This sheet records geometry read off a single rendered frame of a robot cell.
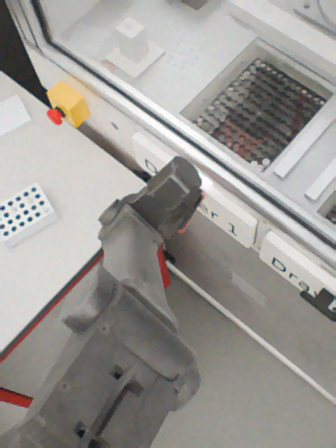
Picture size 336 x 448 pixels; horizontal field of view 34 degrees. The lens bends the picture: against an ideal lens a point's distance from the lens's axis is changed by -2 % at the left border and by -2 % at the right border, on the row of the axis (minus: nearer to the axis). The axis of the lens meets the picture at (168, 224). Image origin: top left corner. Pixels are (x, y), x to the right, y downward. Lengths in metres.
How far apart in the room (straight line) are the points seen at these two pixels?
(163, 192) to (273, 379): 1.17
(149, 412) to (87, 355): 0.06
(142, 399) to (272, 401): 1.47
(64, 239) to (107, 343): 0.82
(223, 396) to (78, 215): 0.87
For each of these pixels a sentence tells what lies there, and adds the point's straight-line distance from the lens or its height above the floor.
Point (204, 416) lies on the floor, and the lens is 1.84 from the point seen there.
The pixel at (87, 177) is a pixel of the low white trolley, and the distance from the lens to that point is 1.24.
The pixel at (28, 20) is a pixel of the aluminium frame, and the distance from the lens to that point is 1.12.
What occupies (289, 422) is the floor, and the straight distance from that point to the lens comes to 1.85.
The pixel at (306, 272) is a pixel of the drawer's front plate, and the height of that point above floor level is 0.92.
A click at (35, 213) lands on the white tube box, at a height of 0.80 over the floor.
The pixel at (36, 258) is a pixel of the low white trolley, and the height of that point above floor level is 0.76.
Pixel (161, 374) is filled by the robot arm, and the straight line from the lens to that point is 0.40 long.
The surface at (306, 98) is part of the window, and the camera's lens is 0.67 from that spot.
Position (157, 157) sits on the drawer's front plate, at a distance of 1.05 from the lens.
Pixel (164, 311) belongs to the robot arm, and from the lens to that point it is 0.45.
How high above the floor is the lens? 1.83
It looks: 67 degrees down
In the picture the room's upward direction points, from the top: 11 degrees counter-clockwise
